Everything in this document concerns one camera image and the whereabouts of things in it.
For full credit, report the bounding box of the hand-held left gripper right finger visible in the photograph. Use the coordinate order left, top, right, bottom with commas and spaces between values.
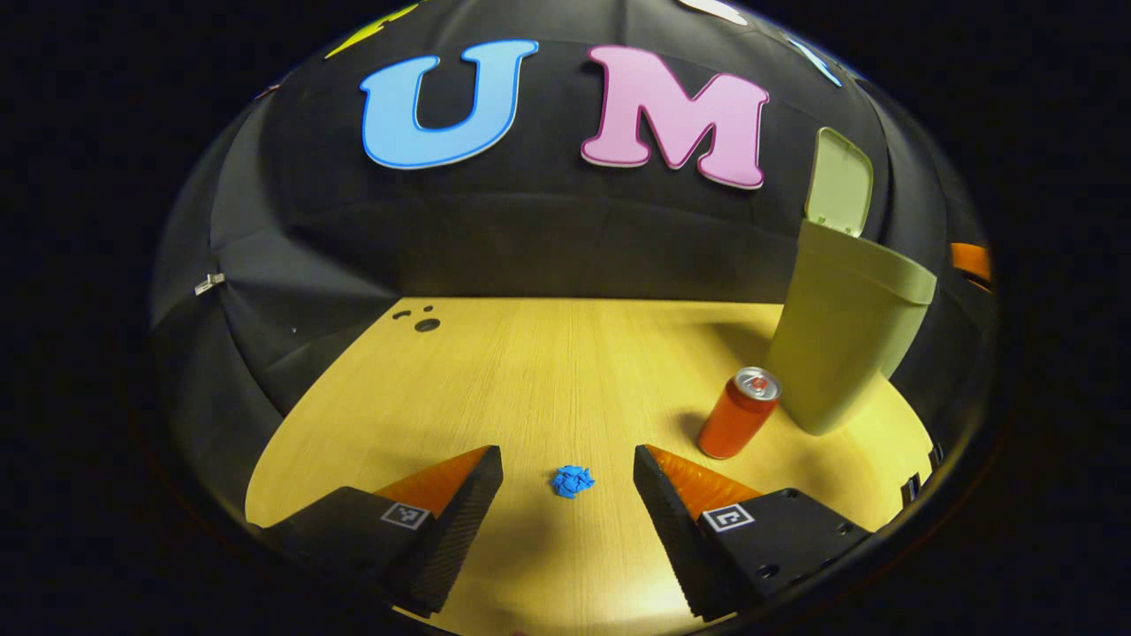
632, 444, 880, 621

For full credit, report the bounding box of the wooden desktop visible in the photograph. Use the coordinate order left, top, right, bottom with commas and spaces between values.
245, 297, 935, 636

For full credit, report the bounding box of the orange pop can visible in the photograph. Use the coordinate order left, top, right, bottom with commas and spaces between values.
697, 367, 783, 460

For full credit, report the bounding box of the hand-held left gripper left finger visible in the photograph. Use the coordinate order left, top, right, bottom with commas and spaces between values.
252, 446, 505, 617

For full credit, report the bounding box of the green garbage bin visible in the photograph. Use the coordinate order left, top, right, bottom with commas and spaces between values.
764, 126, 937, 436

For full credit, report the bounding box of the blue paper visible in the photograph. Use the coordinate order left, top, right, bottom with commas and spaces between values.
551, 465, 596, 499

